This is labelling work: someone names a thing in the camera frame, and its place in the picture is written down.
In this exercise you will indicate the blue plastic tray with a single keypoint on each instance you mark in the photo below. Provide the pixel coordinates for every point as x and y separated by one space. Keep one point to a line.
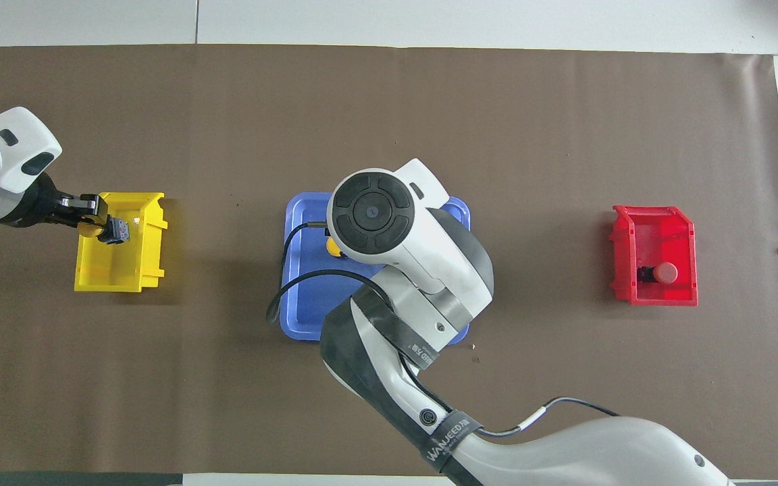
304 317

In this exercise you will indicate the red plastic bin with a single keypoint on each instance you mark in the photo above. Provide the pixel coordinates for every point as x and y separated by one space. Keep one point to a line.
652 297

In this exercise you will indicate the yellow plastic bin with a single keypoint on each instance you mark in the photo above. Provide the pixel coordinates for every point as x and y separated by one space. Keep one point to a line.
109 280

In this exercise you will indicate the yellow push button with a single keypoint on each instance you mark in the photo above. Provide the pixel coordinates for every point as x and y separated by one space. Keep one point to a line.
89 231
333 250

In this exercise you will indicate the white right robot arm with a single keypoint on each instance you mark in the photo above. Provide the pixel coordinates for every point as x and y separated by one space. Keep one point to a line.
423 270

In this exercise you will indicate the red push button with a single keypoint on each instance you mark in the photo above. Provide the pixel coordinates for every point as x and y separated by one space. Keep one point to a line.
666 273

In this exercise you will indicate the brown paper table mat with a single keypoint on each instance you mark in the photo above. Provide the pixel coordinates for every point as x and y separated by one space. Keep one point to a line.
564 135

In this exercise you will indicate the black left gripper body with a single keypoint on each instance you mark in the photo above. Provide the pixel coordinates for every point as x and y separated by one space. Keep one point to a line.
41 206

